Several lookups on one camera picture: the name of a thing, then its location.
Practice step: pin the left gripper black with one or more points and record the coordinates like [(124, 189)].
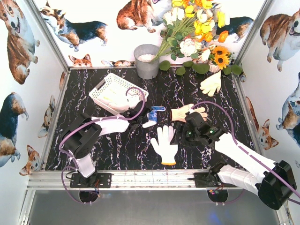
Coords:
[(144, 116)]

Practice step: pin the sunflower bunch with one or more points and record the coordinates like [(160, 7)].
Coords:
[(221, 57)]

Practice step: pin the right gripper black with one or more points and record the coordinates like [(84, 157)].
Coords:
[(177, 134)]

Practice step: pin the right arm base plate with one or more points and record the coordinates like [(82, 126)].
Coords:
[(210, 178)]

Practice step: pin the blue dotted knit glove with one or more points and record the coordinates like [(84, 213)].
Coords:
[(152, 116)]

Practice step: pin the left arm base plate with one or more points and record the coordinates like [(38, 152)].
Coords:
[(96, 180)]

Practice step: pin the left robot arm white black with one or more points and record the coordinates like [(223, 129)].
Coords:
[(79, 138)]

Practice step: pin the artificial flower bouquet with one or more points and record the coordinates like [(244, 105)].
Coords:
[(190, 25)]

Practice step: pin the white plastic storage basket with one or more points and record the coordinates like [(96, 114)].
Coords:
[(112, 81)]

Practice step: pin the grey metal bucket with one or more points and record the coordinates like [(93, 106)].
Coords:
[(147, 64)]

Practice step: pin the cream leather glove back right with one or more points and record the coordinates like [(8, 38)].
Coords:
[(212, 84)]

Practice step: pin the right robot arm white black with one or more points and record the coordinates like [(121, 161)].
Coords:
[(273, 182)]

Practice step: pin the cream leather glove centre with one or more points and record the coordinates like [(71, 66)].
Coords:
[(179, 114)]

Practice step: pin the cream leather glove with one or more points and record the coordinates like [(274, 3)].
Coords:
[(179, 114), (212, 84)]

